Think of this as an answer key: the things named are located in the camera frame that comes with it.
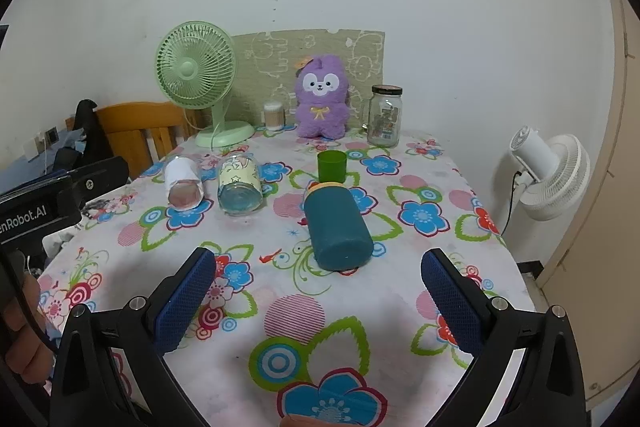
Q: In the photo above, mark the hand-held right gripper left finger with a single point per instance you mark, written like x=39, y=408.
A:
x=184, y=304

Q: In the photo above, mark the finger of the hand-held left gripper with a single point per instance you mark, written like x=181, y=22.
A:
x=100, y=179

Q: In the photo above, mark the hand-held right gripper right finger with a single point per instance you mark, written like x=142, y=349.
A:
x=452, y=304

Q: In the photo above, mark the teal insulated cup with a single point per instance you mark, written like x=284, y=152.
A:
x=335, y=227

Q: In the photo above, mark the white wrapped glass cup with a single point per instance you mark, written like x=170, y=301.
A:
x=181, y=174

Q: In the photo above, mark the cartoon print glass cup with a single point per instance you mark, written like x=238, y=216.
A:
x=239, y=179

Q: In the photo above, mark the small green plastic cup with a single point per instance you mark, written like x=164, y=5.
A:
x=331, y=167

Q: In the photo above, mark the person's left hand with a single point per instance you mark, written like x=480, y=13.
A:
x=22, y=357

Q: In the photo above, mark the wooden chair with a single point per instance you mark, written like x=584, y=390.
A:
x=135, y=127

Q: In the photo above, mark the floral tablecloth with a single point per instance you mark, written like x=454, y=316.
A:
x=300, y=342

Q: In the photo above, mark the green desk fan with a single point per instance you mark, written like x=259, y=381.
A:
x=187, y=69

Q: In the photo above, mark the white standing fan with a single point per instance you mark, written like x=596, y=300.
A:
x=550, y=177

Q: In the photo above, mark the beige wooden door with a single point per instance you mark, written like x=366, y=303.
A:
x=600, y=207

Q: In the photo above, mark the cotton swab container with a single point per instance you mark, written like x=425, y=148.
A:
x=274, y=117

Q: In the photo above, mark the glass jar with lid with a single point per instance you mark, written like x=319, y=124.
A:
x=385, y=117

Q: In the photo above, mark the purple plush toy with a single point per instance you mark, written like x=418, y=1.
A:
x=320, y=109

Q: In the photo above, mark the wall socket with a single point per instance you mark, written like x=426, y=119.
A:
x=51, y=136

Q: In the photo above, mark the green printed wall mat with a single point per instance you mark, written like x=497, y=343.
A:
x=265, y=57

